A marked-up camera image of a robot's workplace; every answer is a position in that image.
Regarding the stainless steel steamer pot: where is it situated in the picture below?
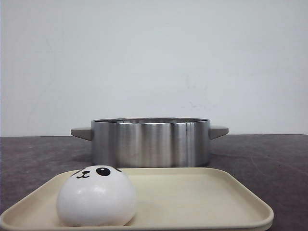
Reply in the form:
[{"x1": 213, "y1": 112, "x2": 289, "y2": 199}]
[{"x1": 71, "y1": 117, "x2": 229, "y2": 168}]

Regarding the beige plastic tray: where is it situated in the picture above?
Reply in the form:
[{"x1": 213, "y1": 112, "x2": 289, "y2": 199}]
[{"x1": 0, "y1": 167, "x2": 274, "y2": 231}]

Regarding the panda bun front left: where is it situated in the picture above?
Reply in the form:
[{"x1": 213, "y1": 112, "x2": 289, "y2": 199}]
[{"x1": 56, "y1": 165, "x2": 137, "y2": 226}]

